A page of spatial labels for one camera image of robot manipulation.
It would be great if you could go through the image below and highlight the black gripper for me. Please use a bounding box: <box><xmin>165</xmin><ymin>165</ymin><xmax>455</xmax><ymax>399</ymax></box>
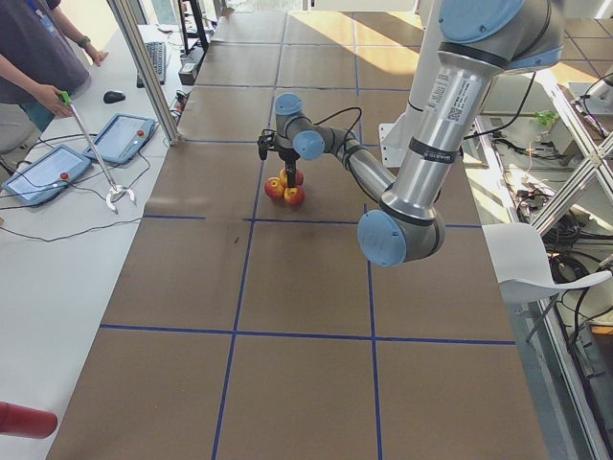
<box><xmin>280</xmin><ymin>147</ymin><xmax>300</xmax><ymax>188</ymax></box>

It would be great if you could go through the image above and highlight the red yellow lone apple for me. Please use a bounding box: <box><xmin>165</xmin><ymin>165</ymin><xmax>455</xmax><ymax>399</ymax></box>
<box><xmin>279</xmin><ymin>169</ymin><xmax>289</xmax><ymax>189</ymax></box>

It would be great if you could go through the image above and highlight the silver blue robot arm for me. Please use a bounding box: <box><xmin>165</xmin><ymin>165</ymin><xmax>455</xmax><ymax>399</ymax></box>
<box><xmin>258</xmin><ymin>1</ymin><xmax>565</xmax><ymax>266</ymax></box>

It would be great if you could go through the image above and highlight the person's left hand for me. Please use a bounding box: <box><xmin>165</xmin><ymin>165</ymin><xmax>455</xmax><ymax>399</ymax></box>
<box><xmin>85</xmin><ymin>47</ymin><xmax>108</xmax><ymax>67</ymax></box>

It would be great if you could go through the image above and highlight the person's right hand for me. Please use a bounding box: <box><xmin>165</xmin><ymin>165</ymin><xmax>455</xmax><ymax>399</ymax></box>
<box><xmin>33</xmin><ymin>84</ymin><xmax>72</xmax><ymax>118</ymax></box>

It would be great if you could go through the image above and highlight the red yellow apple back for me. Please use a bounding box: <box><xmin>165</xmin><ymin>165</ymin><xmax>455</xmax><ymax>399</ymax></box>
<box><xmin>295</xmin><ymin>170</ymin><xmax>305</xmax><ymax>186</ymax></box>

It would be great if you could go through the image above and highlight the red yellow apple left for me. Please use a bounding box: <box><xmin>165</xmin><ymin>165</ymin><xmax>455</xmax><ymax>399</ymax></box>
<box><xmin>264</xmin><ymin>176</ymin><xmax>285</xmax><ymax>200</ymax></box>

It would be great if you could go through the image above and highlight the red yellow apple front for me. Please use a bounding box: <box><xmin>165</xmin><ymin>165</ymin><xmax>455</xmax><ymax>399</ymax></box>
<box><xmin>284</xmin><ymin>186</ymin><xmax>306</xmax><ymax>206</ymax></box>

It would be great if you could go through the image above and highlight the blue teach pendant far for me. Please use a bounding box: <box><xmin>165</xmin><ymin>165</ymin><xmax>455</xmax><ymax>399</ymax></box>
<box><xmin>91</xmin><ymin>113</ymin><xmax>155</xmax><ymax>165</ymax></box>

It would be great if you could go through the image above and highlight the blue teach pendant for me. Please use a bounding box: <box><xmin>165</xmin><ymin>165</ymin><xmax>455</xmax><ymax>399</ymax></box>
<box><xmin>2</xmin><ymin>145</ymin><xmax>91</xmax><ymax>206</ymax></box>
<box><xmin>91</xmin><ymin>113</ymin><xmax>155</xmax><ymax>165</ymax></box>

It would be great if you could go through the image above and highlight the reacher grabber stick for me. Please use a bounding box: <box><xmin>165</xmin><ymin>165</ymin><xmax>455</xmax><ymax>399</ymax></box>
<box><xmin>59</xmin><ymin>91</ymin><xmax>136</xmax><ymax>214</ymax></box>

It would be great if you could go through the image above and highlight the black keyboard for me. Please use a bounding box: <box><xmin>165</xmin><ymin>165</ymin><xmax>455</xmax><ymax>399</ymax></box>
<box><xmin>145</xmin><ymin>41</ymin><xmax>167</xmax><ymax>85</ymax></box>

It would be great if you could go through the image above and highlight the black computer mouse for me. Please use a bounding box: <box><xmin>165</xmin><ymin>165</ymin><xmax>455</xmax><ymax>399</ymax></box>
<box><xmin>102</xmin><ymin>90</ymin><xmax>126</xmax><ymax>104</ymax></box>

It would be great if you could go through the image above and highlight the blue teach pendant near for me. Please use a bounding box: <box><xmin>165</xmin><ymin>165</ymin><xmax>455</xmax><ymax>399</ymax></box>
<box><xmin>2</xmin><ymin>145</ymin><xmax>91</xmax><ymax>206</ymax></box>

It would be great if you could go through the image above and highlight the white plastic chair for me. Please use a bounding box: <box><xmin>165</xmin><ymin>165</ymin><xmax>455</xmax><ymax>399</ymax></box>
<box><xmin>482</xmin><ymin>222</ymin><xmax>612</xmax><ymax>305</ymax></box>

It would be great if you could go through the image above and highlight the person in purple shirt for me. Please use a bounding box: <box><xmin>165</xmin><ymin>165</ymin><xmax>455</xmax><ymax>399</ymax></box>
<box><xmin>1</xmin><ymin>0</ymin><xmax>97</xmax><ymax>132</ymax></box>

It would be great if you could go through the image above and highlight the red cylinder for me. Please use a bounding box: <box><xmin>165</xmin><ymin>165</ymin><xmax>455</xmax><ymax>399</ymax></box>
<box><xmin>1</xmin><ymin>402</ymin><xmax>57</xmax><ymax>439</ymax></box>

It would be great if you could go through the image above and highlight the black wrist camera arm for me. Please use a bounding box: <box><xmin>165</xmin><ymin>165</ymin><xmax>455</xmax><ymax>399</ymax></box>
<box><xmin>257</xmin><ymin>128</ymin><xmax>279</xmax><ymax>161</ymax></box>

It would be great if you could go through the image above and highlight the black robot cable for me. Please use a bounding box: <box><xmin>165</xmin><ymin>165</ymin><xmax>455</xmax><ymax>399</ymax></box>
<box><xmin>310</xmin><ymin>106</ymin><xmax>363</xmax><ymax>145</ymax></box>

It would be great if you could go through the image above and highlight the aluminium frame post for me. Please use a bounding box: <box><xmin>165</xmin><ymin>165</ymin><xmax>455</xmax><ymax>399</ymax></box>
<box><xmin>108</xmin><ymin>0</ymin><xmax>180</xmax><ymax>146</ymax></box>

